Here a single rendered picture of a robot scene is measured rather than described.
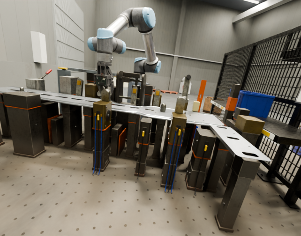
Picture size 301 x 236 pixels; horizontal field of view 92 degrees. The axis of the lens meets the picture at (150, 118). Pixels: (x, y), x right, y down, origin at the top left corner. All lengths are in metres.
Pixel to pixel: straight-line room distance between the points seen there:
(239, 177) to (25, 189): 0.79
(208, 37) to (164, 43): 3.43
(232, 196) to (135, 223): 0.34
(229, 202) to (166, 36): 11.49
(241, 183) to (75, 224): 0.55
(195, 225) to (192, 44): 12.09
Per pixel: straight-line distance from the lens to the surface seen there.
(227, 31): 13.85
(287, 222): 0.89
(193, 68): 12.37
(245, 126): 0.76
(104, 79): 0.79
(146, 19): 1.18
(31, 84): 1.31
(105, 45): 0.81
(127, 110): 0.77
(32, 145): 0.97
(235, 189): 0.58
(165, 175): 0.71
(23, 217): 0.71
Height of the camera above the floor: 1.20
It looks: 17 degrees down
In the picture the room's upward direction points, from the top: 7 degrees clockwise
